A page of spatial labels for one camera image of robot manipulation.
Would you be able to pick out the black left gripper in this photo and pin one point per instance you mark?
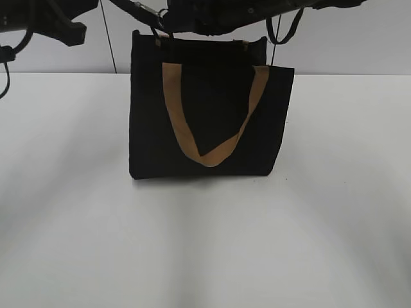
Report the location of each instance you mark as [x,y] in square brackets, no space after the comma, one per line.
[54,19]

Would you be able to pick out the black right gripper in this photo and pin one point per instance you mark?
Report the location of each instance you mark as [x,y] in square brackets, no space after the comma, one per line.
[222,17]

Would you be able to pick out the black tote bag tan handles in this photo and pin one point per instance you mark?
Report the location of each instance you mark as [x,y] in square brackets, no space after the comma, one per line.
[205,108]

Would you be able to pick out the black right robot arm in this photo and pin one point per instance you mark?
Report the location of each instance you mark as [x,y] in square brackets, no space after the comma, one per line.
[319,5]

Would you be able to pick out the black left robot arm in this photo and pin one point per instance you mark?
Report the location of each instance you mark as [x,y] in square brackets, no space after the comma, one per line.
[17,15]

